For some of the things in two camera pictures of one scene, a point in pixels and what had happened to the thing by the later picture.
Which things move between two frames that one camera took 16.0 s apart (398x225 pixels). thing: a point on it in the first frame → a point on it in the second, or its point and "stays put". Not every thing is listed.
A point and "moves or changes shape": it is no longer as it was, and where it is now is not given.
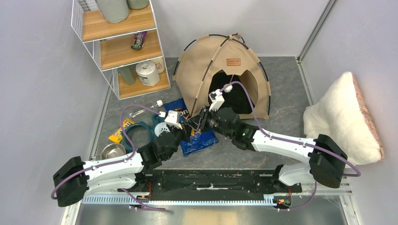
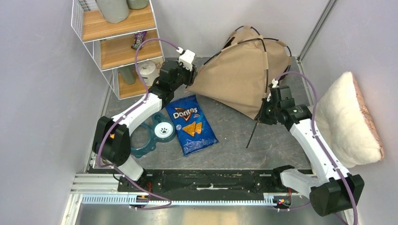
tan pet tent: (198, 64) moves or changes shape
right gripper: (198, 121) → (261, 116)
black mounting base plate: (239, 182) stays put
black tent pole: (237, 40) → (252, 39)
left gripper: (186, 135) → (191, 75)
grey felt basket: (113, 11) stays put
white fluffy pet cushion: (340, 116) stays put
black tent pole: (209, 68) → (266, 87)
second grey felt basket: (136, 4) stays put
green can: (128, 73) stays put
